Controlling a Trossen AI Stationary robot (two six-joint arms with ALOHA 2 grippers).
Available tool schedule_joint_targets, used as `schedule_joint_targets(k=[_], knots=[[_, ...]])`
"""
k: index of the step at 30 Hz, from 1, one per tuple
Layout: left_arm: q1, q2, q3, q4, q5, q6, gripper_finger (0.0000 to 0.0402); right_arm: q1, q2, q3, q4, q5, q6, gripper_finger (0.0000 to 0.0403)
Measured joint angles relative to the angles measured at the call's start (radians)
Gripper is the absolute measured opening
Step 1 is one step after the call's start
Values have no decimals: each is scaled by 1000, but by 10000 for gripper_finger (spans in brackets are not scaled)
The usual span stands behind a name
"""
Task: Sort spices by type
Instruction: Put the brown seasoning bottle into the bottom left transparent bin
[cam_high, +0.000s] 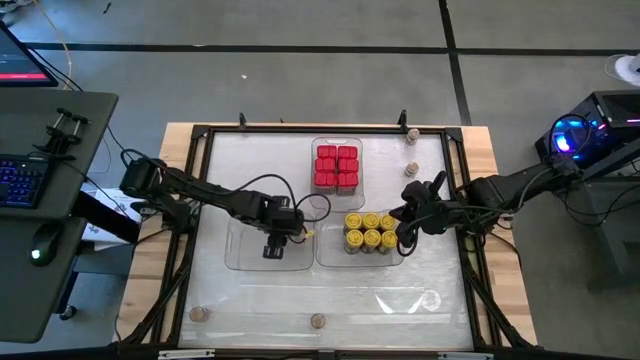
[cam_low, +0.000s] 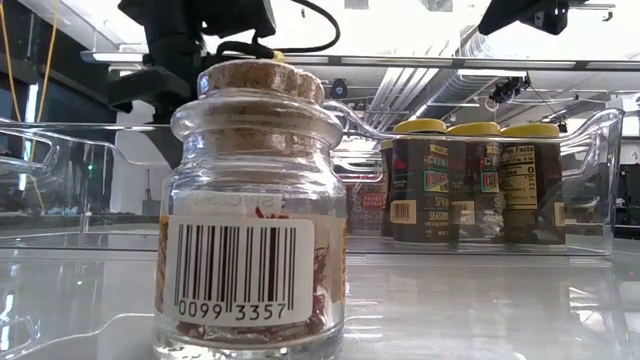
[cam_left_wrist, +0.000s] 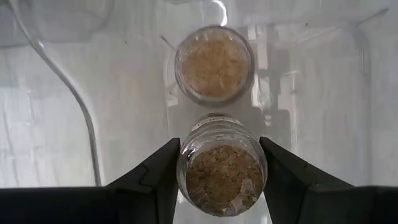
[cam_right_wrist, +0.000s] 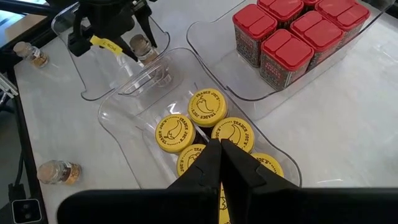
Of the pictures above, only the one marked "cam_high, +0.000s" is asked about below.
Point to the silver frame bracket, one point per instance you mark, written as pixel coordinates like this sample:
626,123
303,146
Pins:
465,356
185,354

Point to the black frame clamp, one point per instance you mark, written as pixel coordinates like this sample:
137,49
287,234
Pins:
402,118
242,120

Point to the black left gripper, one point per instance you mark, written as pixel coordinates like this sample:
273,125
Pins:
282,220

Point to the grey side table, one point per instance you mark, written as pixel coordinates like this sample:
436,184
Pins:
620,235

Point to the yellow-lidded dark spice jar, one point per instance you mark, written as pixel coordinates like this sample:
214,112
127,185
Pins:
389,240
371,220
354,238
353,220
372,238
388,222

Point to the black keyboard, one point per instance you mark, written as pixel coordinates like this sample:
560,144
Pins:
22,180

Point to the black desk caster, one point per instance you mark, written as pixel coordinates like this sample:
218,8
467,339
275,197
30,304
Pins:
68,312

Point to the black computer monitor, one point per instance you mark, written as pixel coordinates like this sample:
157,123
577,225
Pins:
20,55

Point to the cork-stoppered glass spice jar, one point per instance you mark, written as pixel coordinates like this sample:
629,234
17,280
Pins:
412,135
411,169
198,313
318,320

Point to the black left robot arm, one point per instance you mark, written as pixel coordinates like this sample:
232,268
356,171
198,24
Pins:
210,192

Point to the dark grey desk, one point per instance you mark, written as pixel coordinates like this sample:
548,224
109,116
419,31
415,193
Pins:
30,300

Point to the black clamp stand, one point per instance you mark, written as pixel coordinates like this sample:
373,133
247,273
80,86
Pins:
57,145

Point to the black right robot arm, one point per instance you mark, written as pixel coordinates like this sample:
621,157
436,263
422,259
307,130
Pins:
500,192

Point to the black aluminium table frame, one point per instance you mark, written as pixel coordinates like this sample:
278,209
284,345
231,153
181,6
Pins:
300,129

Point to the black computer mouse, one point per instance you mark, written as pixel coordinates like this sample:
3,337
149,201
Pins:
47,240

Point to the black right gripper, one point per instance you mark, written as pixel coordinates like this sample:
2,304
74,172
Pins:
427,210

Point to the white paper sheets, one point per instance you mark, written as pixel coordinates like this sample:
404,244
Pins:
112,197

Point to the white round object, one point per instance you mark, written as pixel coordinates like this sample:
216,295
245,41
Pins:
631,67

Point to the clear plastic bin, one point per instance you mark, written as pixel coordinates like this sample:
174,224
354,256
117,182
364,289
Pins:
327,252
240,250
340,201

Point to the black lit computer tower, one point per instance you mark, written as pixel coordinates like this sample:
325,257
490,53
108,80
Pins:
615,107

